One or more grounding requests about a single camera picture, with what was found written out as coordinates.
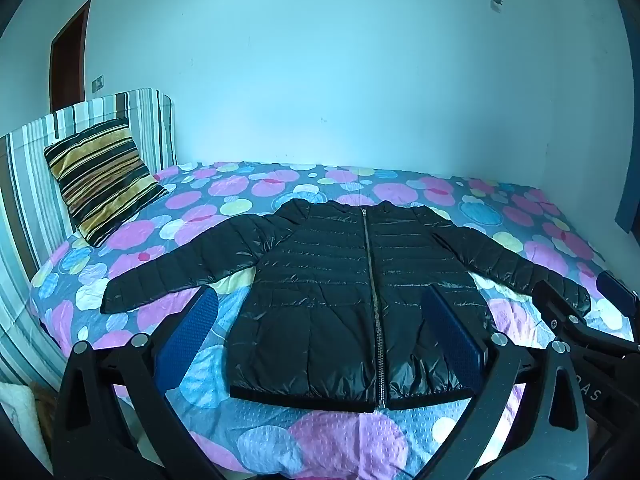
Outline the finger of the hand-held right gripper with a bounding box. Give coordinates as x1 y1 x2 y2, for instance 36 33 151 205
534 281 584 329
595 270 640 331

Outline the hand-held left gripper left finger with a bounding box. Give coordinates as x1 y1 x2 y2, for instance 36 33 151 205
51 287 236 480

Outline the white fluffy cloth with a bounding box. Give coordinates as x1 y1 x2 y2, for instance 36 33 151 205
0 382 52 472

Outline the brown door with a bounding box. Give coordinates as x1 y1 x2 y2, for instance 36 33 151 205
49 0 92 113

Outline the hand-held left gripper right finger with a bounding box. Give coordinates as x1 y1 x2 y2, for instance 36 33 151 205
405 287 591 480

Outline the striped headboard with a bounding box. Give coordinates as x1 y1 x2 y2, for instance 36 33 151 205
0 88 178 396

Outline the bed with dotted bedsheet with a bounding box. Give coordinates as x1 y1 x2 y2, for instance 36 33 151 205
29 161 636 480

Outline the black puffer jacket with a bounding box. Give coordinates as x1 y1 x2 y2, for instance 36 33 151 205
100 198 592 413

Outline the striped yellow black pillow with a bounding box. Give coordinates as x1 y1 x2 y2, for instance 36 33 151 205
43 117 170 248

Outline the dark blue panel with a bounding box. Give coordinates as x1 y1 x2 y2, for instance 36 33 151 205
614 110 640 234

